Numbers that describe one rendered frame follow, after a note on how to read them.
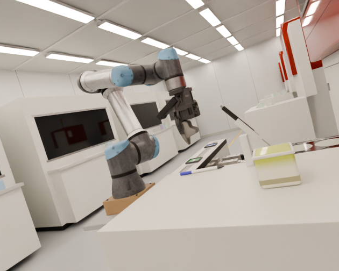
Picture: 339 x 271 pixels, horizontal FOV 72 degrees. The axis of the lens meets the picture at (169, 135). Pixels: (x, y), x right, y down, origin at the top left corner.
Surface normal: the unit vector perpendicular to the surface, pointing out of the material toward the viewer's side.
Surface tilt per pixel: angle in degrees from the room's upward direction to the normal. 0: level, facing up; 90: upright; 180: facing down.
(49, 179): 90
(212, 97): 90
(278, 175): 90
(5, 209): 90
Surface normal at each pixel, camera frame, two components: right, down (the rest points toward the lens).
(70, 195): 0.87, -0.22
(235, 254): -0.41, 0.19
